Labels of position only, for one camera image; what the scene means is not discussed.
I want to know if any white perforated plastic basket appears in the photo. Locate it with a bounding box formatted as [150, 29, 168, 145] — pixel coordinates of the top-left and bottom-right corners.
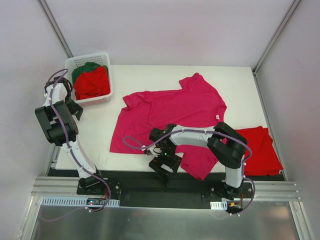
[64, 52, 114, 108]

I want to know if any pink t shirt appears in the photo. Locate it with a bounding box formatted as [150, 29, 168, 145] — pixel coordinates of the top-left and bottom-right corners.
[109, 73, 228, 181]

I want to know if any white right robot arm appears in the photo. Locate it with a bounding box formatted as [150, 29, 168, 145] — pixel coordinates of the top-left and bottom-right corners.
[144, 122, 252, 198]

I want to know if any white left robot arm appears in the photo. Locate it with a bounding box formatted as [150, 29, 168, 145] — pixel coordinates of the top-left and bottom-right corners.
[34, 68, 98, 179]

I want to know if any red t shirt in basket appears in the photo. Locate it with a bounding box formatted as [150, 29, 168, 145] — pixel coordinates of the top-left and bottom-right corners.
[73, 66, 111, 100]

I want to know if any green t shirt in basket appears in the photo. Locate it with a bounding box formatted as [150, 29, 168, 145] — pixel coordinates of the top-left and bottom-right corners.
[71, 62, 109, 84]

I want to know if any folded red t shirt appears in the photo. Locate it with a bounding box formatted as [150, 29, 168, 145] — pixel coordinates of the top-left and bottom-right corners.
[237, 126, 284, 176]

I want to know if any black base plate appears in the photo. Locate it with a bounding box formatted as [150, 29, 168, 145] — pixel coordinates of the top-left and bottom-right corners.
[50, 169, 261, 209]

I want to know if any left aluminium frame post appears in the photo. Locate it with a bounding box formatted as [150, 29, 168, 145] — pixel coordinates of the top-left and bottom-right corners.
[37, 0, 74, 59]

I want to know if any aluminium frame post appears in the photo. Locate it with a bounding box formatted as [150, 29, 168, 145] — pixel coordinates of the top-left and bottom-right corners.
[37, 0, 74, 59]
[252, 0, 303, 76]

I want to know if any right aluminium frame post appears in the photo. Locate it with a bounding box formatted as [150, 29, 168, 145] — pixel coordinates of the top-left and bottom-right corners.
[252, 0, 303, 76]

